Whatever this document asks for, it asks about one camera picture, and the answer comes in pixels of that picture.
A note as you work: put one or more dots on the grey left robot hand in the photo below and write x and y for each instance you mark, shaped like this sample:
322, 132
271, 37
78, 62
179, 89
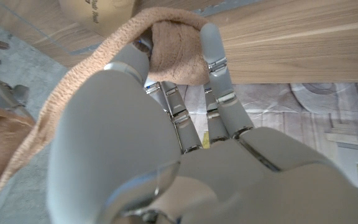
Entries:
213, 180

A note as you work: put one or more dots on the brown cardboard box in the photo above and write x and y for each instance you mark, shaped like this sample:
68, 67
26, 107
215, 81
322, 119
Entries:
104, 15

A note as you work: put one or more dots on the tan elastic arm wrap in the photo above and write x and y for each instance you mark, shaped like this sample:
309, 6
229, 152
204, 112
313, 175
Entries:
179, 56

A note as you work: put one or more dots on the printed window backdrop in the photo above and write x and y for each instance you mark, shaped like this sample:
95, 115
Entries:
306, 109

